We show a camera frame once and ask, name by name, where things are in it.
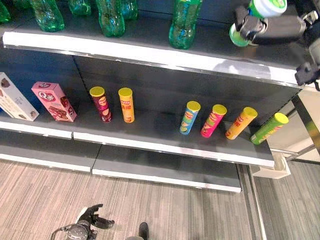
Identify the yellow-orange chip can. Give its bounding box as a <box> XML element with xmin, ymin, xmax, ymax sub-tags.
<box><xmin>117</xmin><ymin>87</ymin><xmax>136</xmax><ymax>124</ymax></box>

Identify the green chip can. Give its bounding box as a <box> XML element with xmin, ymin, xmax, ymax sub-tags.
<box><xmin>250</xmin><ymin>112</ymin><xmax>290</xmax><ymax>146</ymax></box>

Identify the dark shelf board, white edge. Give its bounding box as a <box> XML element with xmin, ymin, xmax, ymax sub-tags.
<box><xmin>0</xmin><ymin>129</ymin><xmax>103</xmax><ymax>174</ymax></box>
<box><xmin>1</xmin><ymin>7</ymin><xmax>311</xmax><ymax>88</ymax></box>
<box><xmin>0</xmin><ymin>104</ymin><xmax>276</xmax><ymax>169</ymax></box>
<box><xmin>91</xmin><ymin>144</ymin><xmax>243</xmax><ymax>194</ymax></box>

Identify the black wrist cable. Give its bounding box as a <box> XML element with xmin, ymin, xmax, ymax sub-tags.
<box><xmin>49</xmin><ymin>225</ymin><xmax>70</xmax><ymax>240</ymax></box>

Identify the pink chip can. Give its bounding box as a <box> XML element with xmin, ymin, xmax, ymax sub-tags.
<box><xmin>200</xmin><ymin>103</ymin><xmax>228</xmax><ymax>139</ymax></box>

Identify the orange chip can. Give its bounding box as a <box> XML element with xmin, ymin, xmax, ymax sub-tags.
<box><xmin>224</xmin><ymin>106</ymin><xmax>259</xmax><ymax>141</ymax></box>

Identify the green can with white lid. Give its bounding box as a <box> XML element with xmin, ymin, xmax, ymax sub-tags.
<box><xmin>229</xmin><ymin>0</ymin><xmax>288</xmax><ymax>48</ymax></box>

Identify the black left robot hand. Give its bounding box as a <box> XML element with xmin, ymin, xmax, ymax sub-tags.
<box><xmin>74</xmin><ymin>203</ymin><xmax>116</xmax><ymax>234</ymax></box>

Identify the pink chocolate snack box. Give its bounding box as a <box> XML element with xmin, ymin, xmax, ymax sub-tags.
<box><xmin>31</xmin><ymin>81</ymin><xmax>78</xmax><ymax>123</ymax></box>

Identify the maroon chip can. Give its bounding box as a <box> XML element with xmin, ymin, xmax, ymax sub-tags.
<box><xmin>89</xmin><ymin>86</ymin><xmax>113</xmax><ymax>124</ymax></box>

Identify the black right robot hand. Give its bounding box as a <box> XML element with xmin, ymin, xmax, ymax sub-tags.
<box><xmin>233</xmin><ymin>5</ymin><xmax>307</xmax><ymax>46</ymax></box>

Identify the white chocolate snack box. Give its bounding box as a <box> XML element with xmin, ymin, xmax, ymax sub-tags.
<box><xmin>0</xmin><ymin>71</ymin><xmax>40</xmax><ymax>122</ymax></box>

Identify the blue chip can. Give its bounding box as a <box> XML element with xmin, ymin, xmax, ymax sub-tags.
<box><xmin>179</xmin><ymin>100</ymin><xmax>202</xmax><ymax>136</ymax></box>

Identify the green plastic soda bottle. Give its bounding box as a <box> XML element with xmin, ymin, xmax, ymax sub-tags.
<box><xmin>68</xmin><ymin>0</ymin><xmax>92</xmax><ymax>17</ymax></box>
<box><xmin>95</xmin><ymin>0</ymin><xmax>126</xmax><ymax>39</ymax></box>
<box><xmin>0</xmin><ymin>0</ymin><xmax>11</xmax><ymax>24</ymax></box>
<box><xmin>29</xmin><ymin>0</ymin><xmax>66</xmax><ymax>33</ymax></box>
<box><xmin>121</xmin><ymin>0</ymin><xmax>139</xmax><ymax>21</ymax></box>
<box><xmin>168</xmin><ymin>0</ymin><xmax>203</xmax><ymax>50</ymax></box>

